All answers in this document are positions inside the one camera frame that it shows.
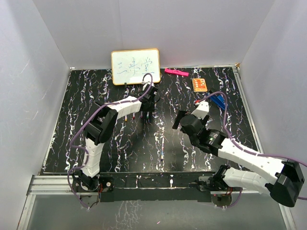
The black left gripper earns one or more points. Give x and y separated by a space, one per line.
150 109

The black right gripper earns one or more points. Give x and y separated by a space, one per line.
181 114

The white pen blue tip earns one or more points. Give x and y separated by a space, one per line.
162 149

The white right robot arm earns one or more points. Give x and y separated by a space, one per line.
281 179

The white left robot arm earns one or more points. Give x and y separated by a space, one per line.
100 130

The orange spiral notebook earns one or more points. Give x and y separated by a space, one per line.
199 85

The pink plastic clip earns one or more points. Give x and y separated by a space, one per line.
176 72

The blue stapler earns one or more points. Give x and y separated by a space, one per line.
218 100

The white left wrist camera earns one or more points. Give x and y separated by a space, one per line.
145 85

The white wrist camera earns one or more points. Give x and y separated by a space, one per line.
145 85
201 110

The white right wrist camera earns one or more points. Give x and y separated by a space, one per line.
201 110

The white board with yellow frame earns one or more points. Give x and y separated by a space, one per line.
135 66

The black front mounting rail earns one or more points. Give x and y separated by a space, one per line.
158 186

